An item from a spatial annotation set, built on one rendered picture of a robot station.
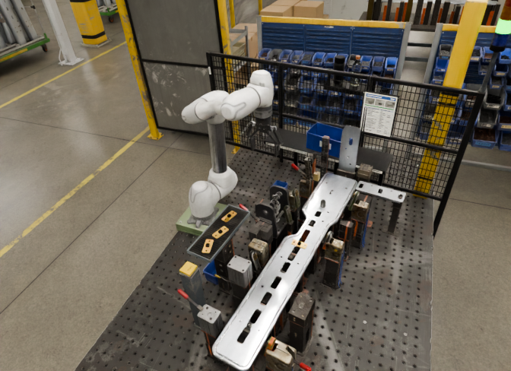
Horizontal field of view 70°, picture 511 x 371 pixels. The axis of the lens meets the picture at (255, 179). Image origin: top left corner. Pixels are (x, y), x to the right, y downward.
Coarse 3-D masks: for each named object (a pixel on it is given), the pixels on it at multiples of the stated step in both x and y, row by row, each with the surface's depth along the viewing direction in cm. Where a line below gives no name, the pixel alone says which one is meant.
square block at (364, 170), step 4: (360, 164) 239; (364, 164) 239; (360, 168) 236; (364, 168) 235; (368, 168) 235; (372, 168) 237; (360, 172) 235; (364, 172) 234; (368, 172) 233; (360, 176) 237; (364, 176) 236; (368, 176) 234; (360, 180) 239; (364, 180) 238; (368, 180) 238; (360, 184) 241; (360, 192) 245
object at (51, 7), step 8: (48, 0) 666; (48, 8) 677; (56, 8) 684; (48, 16) 685; (56, 16) 687; (56, 24) 692; (56, 32) 704; (64, 32) 709; (64, 40) 712; (64, 48) 721; (64, 56) 734; (72, 56) 737; (64, 64) 733; (72, 64) 728
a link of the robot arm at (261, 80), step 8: (256, 72) 159; (264, 72) 159; (256, 80) 158; (264, 80) 158; (256, 88) 158; (264, 88) 159; (272, 88) 163; (264, 96) 160; (272, 96) 165; (264, 104) 163
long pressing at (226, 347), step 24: (312, 192) 228; (336, 192) 227; (312, 216) 212; (336, 216) 211; (288, 240) 198; (312, 240) 197; (264, 288) 175; (288, 288) 174; (240, 312) 166; (264, 312) 165; (264, 336) 156; (240, 360) 149
